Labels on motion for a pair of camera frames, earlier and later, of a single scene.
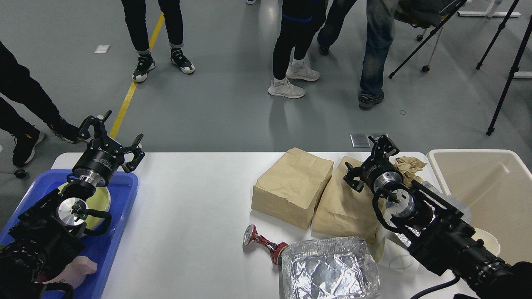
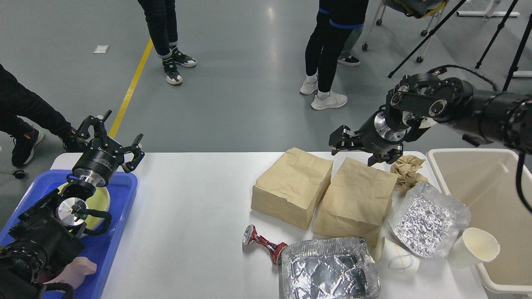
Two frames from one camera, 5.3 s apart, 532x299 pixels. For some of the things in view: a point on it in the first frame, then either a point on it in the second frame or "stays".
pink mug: (75, 273) stays
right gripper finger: (353, 172) -> (390, 155)
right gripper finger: (383, 147) -> (342, 138)
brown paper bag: (342, 211) stays
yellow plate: (99, 200) stays
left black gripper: (98, 162) stays
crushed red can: (250, 234) stays
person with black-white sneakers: (135, 12) -> (161, 16)
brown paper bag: (288, 189) stays
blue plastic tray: (102, 249) stays
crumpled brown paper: (408, 166) stays
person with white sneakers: (300, 20) -> (335, 20)
